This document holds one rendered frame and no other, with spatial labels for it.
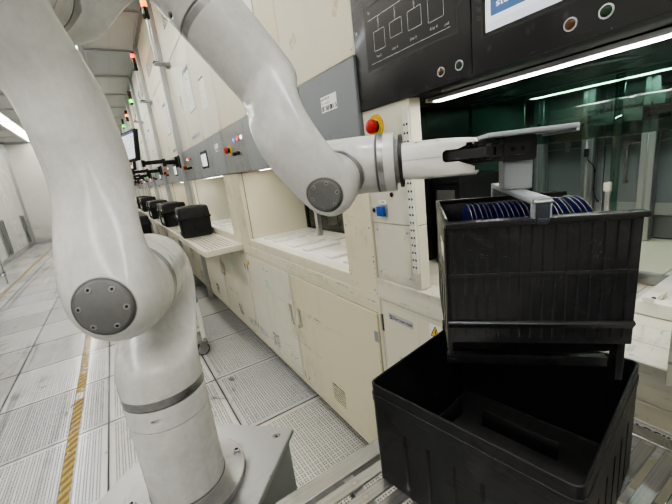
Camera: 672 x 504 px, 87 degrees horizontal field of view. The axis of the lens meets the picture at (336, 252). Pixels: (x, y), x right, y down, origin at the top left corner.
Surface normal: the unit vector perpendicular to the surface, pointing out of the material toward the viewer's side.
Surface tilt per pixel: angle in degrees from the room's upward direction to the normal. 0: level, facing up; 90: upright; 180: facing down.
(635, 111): 90
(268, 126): 75
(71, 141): 87
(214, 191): 90
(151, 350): 23
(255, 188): 90
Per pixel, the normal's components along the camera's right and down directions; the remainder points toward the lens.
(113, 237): 0.31, -0.33
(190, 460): 0.66, 0.10
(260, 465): -0.12, -0.96
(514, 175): -0.22, 0.25
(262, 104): -0.60, -0.17
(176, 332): 0.25, -0.75
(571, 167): -0.84, 0.22
